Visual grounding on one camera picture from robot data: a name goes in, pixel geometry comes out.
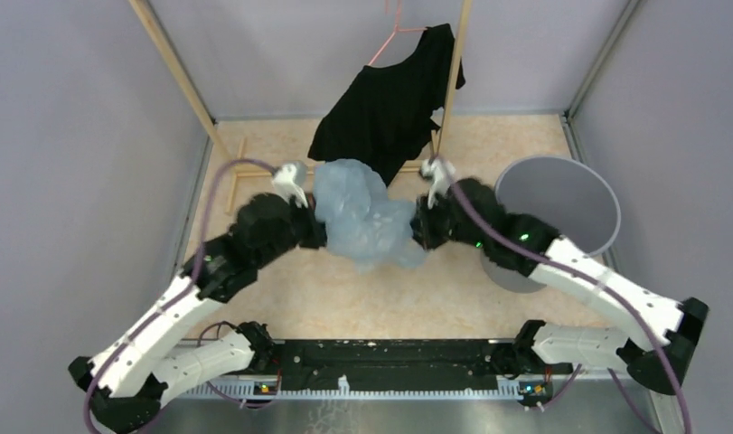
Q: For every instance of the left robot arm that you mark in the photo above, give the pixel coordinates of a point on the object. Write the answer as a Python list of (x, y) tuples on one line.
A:
[(129, 383)]

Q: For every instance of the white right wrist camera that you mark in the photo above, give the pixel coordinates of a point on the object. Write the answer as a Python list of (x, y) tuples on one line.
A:
[(440, 174)]

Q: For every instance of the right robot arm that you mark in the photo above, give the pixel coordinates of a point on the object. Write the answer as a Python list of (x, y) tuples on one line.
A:
[(651, 337)]

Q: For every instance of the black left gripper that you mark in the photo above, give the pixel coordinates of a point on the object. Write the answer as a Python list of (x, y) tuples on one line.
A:
[(318, 231)]

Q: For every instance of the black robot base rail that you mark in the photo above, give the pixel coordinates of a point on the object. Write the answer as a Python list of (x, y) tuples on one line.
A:
[(409, 365)]

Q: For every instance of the grey plastic trash bin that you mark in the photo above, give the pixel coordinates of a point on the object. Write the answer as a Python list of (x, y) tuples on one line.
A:
[(566, 194)]

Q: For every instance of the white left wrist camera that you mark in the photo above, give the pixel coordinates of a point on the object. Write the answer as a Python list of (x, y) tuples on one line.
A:
[(288, 180)]

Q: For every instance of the black t-shirt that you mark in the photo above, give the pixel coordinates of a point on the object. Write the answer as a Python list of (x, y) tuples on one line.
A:
[(384, 118)]

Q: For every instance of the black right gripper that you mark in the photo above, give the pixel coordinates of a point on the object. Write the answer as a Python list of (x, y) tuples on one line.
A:
[(423, 221)]

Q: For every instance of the pink clothes hanger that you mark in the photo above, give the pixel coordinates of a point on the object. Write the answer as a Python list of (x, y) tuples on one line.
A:
[(397, 28)]

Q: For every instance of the light blue trash bag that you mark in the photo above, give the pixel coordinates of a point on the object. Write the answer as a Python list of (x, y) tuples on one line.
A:
[(362, 223)]

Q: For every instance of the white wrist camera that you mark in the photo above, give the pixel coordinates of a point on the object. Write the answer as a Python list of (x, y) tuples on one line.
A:
[(440, 174), (288, 180)]

